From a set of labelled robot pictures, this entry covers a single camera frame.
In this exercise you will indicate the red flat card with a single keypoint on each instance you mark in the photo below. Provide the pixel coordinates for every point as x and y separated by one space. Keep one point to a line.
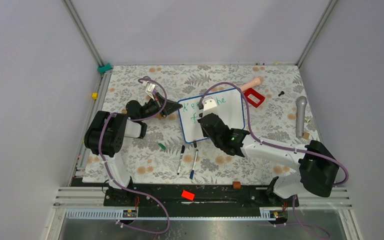
188 195

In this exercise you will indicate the teal corner clamp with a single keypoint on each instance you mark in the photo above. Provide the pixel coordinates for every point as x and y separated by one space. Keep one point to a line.
103 69

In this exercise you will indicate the green marker cap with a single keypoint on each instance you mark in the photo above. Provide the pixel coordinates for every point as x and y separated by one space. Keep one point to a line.
162 146

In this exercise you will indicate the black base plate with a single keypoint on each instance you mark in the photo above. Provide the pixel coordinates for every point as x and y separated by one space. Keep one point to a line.
161 200

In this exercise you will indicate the pink microphone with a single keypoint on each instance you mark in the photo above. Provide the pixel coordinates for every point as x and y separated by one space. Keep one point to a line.
256 81

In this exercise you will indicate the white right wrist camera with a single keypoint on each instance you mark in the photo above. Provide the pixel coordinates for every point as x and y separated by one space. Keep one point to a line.
210 107

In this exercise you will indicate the yellow small cube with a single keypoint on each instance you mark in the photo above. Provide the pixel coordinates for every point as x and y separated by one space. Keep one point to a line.
94 96

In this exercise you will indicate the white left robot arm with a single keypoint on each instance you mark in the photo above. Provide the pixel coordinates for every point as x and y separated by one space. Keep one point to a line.
107 131

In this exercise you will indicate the blue framed whiteboard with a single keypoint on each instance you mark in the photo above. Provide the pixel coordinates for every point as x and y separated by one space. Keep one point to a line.
229 108

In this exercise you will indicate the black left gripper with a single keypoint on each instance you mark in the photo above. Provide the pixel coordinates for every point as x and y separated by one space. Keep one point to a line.
170 106

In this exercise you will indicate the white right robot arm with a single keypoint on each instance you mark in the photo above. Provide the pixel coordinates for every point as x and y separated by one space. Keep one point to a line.
314 166

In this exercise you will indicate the black whiteboard marker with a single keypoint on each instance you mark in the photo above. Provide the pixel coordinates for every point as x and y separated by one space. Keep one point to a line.
183 148

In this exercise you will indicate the red rectangular frame block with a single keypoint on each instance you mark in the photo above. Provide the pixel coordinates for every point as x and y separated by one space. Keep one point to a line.
253 97

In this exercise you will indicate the silver microphone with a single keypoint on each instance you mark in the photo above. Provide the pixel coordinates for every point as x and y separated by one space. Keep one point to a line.
301 103

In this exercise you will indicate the wooden small cube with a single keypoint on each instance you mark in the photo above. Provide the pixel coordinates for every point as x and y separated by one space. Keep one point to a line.
306 135

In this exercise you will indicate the blue whiteboard marker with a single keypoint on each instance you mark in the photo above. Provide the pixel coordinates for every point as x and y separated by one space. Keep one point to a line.
192 172

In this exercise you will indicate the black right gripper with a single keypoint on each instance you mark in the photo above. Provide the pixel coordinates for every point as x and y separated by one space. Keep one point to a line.
205 133

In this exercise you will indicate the brown small block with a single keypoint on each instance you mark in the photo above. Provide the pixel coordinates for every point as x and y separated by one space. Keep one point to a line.
236 185

